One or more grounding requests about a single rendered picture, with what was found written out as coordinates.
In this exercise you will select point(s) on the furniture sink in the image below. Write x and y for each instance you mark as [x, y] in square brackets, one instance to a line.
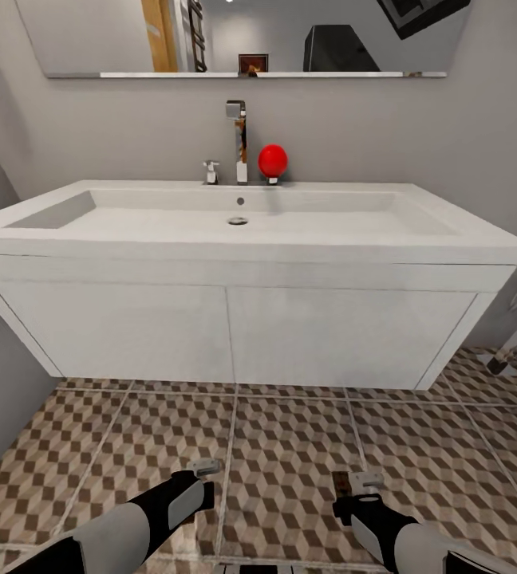
[369, 285]

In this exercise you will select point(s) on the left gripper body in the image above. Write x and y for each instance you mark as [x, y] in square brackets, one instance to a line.
[209, 496]

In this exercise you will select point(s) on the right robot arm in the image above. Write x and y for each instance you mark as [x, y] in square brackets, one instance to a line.
[401, 543]

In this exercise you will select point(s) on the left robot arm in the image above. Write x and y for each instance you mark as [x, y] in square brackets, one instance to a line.
[119, 541]

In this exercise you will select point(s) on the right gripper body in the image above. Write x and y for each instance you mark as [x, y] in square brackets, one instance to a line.
[346, 506]

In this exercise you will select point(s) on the mirror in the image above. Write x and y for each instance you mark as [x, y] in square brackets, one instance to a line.
[244, 38]

